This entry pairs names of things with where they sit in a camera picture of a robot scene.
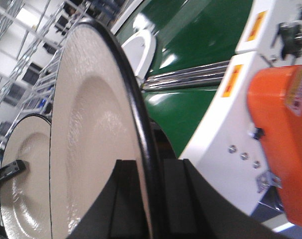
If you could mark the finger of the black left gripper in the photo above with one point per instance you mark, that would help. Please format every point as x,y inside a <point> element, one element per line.
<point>12,169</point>

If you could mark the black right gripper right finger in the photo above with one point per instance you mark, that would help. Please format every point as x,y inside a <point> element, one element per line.
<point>197,211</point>

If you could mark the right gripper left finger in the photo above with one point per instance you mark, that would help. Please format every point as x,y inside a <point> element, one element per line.
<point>118,211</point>

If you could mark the cream plate arm side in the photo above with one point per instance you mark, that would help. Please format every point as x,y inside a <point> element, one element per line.
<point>24,198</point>
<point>98,118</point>

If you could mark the steel rollers front right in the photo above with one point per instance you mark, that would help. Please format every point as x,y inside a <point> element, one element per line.
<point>205,75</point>

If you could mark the metal roller rack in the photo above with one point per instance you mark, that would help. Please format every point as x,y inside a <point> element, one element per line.
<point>32,34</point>

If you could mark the orange plastic housing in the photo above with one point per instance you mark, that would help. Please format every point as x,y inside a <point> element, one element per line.
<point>274,100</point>

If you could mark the white outer rim right segment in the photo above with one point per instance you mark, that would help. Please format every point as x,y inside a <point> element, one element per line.
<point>141,45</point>

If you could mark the green circular conveyor belt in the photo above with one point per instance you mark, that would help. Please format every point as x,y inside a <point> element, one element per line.
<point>194,42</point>

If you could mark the black bearing right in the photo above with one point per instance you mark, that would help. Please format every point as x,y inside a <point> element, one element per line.
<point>291,37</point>

